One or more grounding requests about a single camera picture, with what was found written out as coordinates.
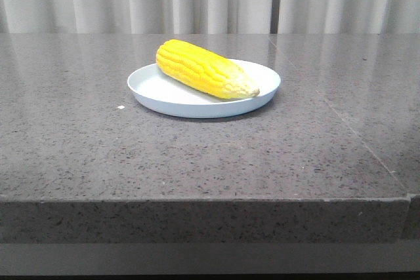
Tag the light blue round plate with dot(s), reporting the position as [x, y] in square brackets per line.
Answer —
[161, 93]

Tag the yellow corn cob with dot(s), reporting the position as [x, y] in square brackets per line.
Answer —
[205, 70]

